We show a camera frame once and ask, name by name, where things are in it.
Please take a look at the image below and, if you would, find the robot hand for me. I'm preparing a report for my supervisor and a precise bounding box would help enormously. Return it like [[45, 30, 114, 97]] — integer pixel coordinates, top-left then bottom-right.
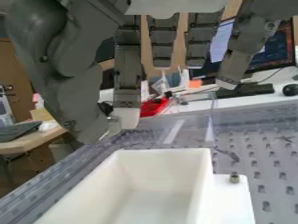
[[5, 0, 298, 145]]

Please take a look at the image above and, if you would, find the white mouse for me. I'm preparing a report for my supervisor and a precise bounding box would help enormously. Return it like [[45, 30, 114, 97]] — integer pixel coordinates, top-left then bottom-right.
[[39, 121, 59, 132]]

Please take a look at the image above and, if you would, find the red tray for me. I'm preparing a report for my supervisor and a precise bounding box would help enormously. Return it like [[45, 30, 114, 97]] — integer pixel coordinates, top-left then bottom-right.
[[140, 97, 173, 118]]

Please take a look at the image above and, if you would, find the wooden desk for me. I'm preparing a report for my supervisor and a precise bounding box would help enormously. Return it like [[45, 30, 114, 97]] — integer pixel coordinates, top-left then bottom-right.
[[0, 123, 70, 174]]

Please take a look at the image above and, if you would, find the clear box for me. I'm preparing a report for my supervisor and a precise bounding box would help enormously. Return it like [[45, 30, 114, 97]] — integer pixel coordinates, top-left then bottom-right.
[[0, 91, 298, 224]]

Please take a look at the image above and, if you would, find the large black keyboard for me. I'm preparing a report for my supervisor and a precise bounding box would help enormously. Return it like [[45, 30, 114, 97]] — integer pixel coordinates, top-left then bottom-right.
[[215, 82, 277, 100]]

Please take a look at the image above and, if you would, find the long white desk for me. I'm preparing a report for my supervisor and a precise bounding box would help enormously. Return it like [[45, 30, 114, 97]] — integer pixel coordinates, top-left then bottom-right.
[[97, 68, 298, 116]]

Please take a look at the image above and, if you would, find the small white box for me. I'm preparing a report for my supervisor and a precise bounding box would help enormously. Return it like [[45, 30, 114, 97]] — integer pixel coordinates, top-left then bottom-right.
[[33, 147, 258, 224]]

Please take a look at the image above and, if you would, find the computer screen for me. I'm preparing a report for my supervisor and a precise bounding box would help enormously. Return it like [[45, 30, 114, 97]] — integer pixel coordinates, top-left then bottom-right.
[[209, 17, 298, 74]]

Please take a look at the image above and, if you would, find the black mouse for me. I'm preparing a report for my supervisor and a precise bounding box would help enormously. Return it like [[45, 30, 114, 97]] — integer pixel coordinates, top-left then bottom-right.
[[282, 83, 298, 97]]

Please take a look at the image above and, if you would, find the small metal screw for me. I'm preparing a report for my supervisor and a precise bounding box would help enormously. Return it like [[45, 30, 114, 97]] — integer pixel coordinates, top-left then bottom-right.
[[227, 171, 242, 185]]

